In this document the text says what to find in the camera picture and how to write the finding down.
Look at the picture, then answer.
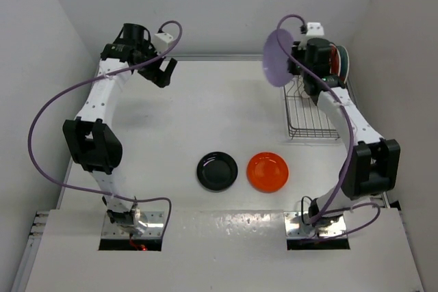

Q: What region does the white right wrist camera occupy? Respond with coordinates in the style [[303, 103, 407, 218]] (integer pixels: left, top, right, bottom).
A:
[[300, 22, 325, 38]]

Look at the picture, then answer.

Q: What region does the red teal floral plate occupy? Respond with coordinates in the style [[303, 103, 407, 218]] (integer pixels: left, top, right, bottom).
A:
[[331, 44, 341, 76], [337, 45, 350, 83]]

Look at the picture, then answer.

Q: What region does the orange plate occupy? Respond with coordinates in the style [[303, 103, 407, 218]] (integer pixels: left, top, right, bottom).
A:
[[246, 152, 289, 194]]

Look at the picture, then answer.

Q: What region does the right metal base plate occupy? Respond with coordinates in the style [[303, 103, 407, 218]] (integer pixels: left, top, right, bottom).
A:
[[283, 211, 347, 240]]

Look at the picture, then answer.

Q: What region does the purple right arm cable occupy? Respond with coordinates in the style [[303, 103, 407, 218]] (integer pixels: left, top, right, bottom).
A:
[[276, 14, 381, 240]]

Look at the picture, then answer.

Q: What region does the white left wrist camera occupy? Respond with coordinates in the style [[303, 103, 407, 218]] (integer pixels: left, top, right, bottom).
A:
[[151, 32, 175, 53]]

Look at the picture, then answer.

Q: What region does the metal base plate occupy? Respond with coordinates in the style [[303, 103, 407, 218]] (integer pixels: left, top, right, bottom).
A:
[[101, 211, 166, 240], [283, 211, 347, 240]]

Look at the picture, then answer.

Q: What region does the black plate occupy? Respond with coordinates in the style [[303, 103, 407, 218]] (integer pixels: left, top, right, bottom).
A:
[[196, 151, 238, 193]]

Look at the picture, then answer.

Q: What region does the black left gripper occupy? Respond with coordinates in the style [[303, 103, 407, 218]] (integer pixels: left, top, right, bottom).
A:
[[135, 39, 177, 88]]

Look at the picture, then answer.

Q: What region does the wire dish rack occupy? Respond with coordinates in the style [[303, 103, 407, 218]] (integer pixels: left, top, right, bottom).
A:
[[282, 76, 341, 144]]

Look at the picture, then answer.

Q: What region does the purple plate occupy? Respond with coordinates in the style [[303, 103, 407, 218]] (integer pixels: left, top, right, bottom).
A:
[[262, 29, 294, 88]]

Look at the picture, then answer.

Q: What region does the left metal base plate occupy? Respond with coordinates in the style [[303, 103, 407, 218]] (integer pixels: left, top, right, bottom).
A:
[[101, 211, 166, 240]]

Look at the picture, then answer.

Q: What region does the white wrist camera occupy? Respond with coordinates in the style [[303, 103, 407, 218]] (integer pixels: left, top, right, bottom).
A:
[[300, 22, 325, 38], [151, 32, 175, 53]]

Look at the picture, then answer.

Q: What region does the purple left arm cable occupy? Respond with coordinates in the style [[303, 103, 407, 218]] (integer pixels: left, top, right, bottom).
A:
[[27, 20, 172, 235]]

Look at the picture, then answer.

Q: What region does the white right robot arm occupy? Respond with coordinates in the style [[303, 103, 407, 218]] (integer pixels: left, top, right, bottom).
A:
[[288, 38, 401, 227]]

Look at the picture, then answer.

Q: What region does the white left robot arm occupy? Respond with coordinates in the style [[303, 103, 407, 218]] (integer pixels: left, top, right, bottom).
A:
[[62, 23, 177, 237]]

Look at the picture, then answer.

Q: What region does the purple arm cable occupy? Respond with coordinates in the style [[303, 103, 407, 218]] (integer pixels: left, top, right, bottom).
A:
[[27, 20, 172, 235], [276, 14, 381, 240]]

